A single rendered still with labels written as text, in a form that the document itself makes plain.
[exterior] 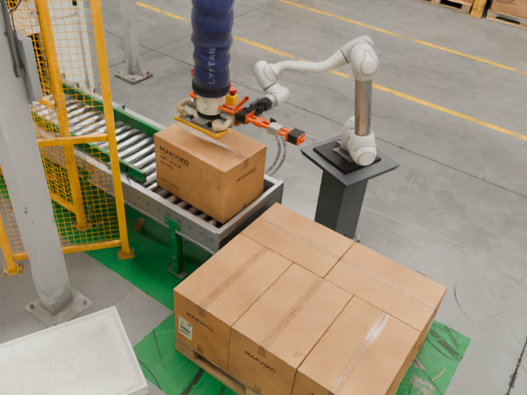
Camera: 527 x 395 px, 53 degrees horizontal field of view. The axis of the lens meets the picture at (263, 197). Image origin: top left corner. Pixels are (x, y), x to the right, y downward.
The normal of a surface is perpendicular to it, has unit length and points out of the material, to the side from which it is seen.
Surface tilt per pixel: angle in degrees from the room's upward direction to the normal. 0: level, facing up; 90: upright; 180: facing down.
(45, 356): 0
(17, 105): 90
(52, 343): 0
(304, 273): 0
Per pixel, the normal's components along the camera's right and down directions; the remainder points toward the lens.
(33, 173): 0.81, 0.40
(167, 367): 0.07, -0.78
